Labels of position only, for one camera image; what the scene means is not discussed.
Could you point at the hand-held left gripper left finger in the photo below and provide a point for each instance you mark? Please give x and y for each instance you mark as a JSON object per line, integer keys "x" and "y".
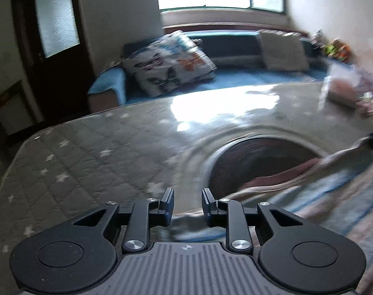
{"x": 168, "y": 205}

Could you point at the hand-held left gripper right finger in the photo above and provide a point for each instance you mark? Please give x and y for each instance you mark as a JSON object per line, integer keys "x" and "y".
{"x": 207, "y": 206}

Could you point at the striped pink and blue garment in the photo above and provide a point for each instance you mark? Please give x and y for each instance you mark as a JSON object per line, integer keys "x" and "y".
{"x": 324, "y": 187}

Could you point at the grey quilted star mattress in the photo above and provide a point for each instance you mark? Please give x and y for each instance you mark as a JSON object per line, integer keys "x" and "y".
{"x": 91, "y": 159}

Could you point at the colourful toys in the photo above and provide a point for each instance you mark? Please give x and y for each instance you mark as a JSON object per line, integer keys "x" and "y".
{"x": 337, "y": 49}

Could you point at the beige pillow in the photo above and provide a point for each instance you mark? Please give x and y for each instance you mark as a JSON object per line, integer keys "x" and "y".
{"x": 283, "y": 50}

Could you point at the butterfly print pillow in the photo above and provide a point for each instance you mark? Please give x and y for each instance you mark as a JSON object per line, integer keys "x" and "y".
{"x": 168, "y": 64}

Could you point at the blue sofa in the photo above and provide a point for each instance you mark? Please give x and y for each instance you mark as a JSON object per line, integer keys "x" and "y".
{"x": 235, "y": 67}

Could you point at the white low cabinet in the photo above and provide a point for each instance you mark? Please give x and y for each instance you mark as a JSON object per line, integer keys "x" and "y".
{"x": 11, "y": 113}

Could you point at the dark wooden door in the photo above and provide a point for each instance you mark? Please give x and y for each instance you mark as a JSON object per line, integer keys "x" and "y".
{"x": 56, "y": 58}

